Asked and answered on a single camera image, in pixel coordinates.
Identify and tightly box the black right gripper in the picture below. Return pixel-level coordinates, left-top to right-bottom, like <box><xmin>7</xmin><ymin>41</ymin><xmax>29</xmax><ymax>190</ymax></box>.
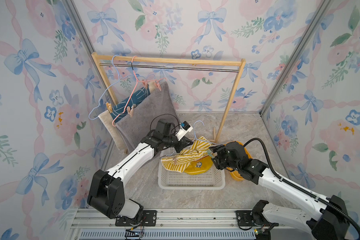
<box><xmin>208</xmin><ymin>143</ymin><xmax>240</xmax><ymax>172</ymax></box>

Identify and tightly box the teal clothespin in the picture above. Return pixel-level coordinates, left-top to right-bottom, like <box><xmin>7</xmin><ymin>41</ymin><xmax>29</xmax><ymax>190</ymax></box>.
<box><xmin>207</xmin><ymin>150</ymin><xmax>214</xmax><ymax>158</ymax></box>

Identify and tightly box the yellow white striped towel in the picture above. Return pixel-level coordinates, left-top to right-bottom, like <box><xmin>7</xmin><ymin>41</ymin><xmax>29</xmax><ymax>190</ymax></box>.
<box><xmin>161</xmin><ymin>137</ymin><xmax>213</xmax><ymax>175</ymax></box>

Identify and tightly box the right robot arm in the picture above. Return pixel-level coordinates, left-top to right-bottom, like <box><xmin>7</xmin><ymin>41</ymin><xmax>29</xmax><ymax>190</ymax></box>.
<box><xmin>208</xmin><ymin>138</ymin><xmax>360</xmax><ymax>240</ymax></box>

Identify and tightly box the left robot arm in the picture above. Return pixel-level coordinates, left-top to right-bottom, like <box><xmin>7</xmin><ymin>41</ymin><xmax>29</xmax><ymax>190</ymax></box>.
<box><xmin>87</xmin><ymin>119</ymin><xmax>193</xmax><ymax>225</ymax></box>

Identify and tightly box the white perforated plastic basket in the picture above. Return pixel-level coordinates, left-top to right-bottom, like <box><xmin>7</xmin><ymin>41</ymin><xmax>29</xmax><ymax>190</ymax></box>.
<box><xmin>158</xmin><ymin>163</ymin><xmax>226</xmax><ymax>190</ymax></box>

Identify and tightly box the yellow plastic tray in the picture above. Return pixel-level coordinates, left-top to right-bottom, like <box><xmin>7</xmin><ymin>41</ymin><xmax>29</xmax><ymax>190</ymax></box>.
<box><xmin>225</xmin><ymin>142</ymin><xmax>253</xmax><ymax>181</ymax></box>

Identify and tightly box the grey terry towel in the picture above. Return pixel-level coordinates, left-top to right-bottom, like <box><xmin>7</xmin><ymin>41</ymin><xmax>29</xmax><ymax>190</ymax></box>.
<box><xmin>116</xmin><ymin>82</ymin><xmax>178</xmax><ymax>153</ymax></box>

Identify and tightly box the dark teal patterned towel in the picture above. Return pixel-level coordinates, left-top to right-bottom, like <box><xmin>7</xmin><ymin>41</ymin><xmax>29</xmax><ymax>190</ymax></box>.
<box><xmin>111</xmin><ymin>87</ymin><xmax>150</xmax><ymax>123</ymax></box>

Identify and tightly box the beige towel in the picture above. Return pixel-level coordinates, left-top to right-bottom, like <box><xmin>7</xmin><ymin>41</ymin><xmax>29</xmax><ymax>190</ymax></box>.
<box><xmin>98</xmin><ymin>110</ymin><xmax>127</xmax><ymax>150</ymax></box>

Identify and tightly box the orange clothespin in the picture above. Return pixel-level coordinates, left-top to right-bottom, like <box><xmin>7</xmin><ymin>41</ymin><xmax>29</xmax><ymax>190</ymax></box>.
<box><xmin>106</xmin><ymin>103</ymin><xmax>113</xmax><ymax>114</ymax></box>

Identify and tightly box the metal hanging rod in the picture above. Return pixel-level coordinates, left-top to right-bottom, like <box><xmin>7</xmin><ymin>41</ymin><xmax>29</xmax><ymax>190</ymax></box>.
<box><xmin>100</xmin><ymin>63</ymin><xmax>239</xmax><ymax>73</ymax></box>

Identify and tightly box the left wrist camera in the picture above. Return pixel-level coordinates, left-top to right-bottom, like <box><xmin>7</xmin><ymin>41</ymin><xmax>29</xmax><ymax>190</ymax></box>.
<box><xmin>175</xmin><ymin>121</ymin><xmax>193</xmax><ymax>141</ymax></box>

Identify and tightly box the pink wire hanger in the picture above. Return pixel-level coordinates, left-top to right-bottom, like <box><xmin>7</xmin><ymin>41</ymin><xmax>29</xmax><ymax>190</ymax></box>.
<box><xmin>112</xmin><ymin>56</ymin><xmax>167</xmax><ymax>127</ymax></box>

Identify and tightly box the wooden clothes rack frame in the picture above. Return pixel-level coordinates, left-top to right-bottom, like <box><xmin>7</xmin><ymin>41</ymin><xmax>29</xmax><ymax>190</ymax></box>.
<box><xmin>90</xmin><ymin>52</ymin><xmax>247</xmax><ymax>144</ymax></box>

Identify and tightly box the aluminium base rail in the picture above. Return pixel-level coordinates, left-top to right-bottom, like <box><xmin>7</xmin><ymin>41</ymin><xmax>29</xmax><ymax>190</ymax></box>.
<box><xmin>66</xmin><ymin>208</ymin><xmax>313</xmax><ymax>240</ymax></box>

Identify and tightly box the black corrugated cable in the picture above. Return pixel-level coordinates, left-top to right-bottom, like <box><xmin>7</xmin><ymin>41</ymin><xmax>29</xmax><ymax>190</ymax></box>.
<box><xmin>242</xmin><ymin>137</ymin><xmax>360</xmax><ymax>240</ymax></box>

